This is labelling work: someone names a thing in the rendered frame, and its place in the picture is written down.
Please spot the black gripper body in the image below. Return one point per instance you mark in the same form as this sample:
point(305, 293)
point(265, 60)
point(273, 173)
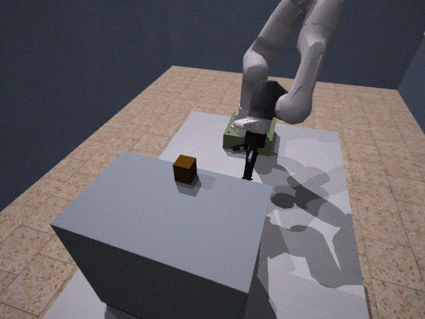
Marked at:
point(254, 141)

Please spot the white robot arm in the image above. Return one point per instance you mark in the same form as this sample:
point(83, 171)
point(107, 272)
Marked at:
point(261, 99)

